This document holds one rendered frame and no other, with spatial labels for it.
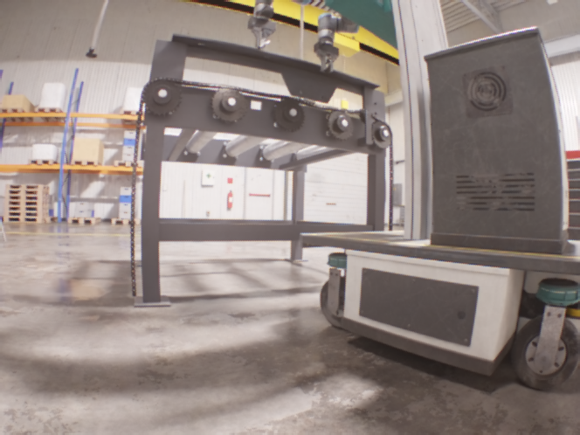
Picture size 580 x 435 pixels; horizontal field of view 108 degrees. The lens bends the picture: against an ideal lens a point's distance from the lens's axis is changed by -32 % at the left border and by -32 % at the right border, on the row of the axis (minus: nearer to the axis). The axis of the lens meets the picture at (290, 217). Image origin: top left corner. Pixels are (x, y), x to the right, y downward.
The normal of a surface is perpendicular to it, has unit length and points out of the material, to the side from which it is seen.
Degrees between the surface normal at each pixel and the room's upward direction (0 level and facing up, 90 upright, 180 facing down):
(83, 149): 90
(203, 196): 90
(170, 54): 90
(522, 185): 90
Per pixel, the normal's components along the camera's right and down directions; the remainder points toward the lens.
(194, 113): 0.46, 0.02
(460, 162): -0.80, -0.01
